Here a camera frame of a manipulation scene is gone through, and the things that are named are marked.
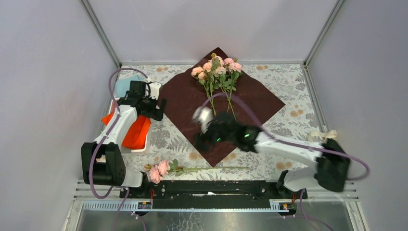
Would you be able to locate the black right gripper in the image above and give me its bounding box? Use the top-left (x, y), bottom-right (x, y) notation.
top-left (193, 118), bottom-right (235, 154)

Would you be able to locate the dark red wrapping paper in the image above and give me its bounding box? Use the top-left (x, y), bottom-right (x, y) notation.
top-left (160, 68), bottom-right (285, 167)

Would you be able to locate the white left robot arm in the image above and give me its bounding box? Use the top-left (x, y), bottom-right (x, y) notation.
top-left (81, 81), bottom-right (167, 198)

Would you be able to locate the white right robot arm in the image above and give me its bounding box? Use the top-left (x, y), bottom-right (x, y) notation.
top-left (192, 108), bottom-right (350, 198)

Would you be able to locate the light blue cloth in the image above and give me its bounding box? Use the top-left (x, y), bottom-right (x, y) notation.
top-left (114, 75), bottom-right (145, 98)

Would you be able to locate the orange cloth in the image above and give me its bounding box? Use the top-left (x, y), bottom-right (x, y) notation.
top-left (101, 108), bottom-right (152, 151)

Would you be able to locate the white perforated plastic basket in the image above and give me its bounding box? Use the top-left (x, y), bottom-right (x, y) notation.
top-left (108, 99), bottom-right (152, 155)

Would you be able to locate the cream ribbon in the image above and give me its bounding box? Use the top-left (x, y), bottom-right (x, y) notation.
top-left (307, 130), bottom-right (338, 143)

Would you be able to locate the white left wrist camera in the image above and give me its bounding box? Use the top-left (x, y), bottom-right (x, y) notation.
top-left (146, 82), bottom-right (162, 100)

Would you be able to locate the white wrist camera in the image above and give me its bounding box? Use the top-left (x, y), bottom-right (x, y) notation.
top-left (192, 107), bottom-right (214, 133)
top-left (146, 82), bottom-right (162, 100)

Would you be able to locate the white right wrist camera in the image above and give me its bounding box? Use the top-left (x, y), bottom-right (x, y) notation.
top-left (192, 107), bottom-right (214, 133)

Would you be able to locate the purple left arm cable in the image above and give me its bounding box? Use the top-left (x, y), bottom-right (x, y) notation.
top-left (89, 67), bottom-right (151, 231)

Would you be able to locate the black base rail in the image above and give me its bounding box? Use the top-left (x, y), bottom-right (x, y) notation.
top-left (119, 180), bottom-right (308, 209)

